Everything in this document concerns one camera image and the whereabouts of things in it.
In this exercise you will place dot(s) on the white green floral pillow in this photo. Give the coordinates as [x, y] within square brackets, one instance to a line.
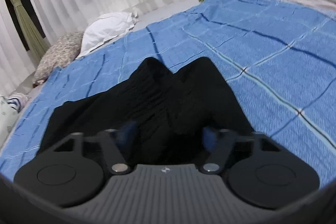
[8, 118]

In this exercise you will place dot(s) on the floral patterned pillow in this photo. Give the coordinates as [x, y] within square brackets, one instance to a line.
[60, 55]

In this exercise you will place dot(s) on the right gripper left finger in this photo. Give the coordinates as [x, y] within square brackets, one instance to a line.
[113, 143]

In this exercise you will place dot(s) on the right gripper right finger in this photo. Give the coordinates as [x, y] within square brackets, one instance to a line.
[219, 144]

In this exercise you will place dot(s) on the blue plaid blanket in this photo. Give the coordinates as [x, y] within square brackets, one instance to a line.
[278, 57]

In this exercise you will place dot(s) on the black pants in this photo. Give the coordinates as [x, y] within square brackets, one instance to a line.
[170, 111]

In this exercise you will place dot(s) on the green drape curtain left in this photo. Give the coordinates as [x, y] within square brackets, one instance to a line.
[37, 45]

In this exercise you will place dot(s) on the striped cloth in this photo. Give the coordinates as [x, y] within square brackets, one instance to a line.
[17, 101]

